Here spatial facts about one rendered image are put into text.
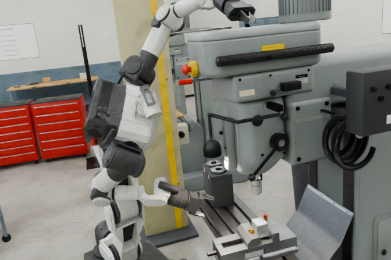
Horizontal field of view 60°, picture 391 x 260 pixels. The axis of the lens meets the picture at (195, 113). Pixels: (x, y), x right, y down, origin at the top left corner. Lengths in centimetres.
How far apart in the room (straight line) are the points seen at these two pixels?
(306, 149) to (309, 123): 10
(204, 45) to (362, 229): 103
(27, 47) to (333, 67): 941
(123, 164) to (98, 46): 895
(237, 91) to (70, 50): 916
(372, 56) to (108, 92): 108
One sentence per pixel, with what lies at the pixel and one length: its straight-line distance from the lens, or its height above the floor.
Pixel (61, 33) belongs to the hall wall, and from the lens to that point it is 1023.
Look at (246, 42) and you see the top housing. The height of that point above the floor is 184.
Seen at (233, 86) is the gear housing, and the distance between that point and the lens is 121.
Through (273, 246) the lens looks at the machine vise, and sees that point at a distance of 159.
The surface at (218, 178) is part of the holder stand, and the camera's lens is 190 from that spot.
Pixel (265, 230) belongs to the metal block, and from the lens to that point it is 157.
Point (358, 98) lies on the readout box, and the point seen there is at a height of 164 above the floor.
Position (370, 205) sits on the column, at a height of 113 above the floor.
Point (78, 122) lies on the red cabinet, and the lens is 581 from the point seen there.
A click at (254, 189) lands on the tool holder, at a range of 149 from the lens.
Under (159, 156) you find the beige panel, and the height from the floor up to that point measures 81.
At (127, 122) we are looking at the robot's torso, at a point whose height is 156.
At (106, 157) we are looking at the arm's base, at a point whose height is 146.
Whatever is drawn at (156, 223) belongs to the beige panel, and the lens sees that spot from 344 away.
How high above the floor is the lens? 190
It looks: 14 degrees down
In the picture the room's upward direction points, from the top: 5 degrees counter-clockwise
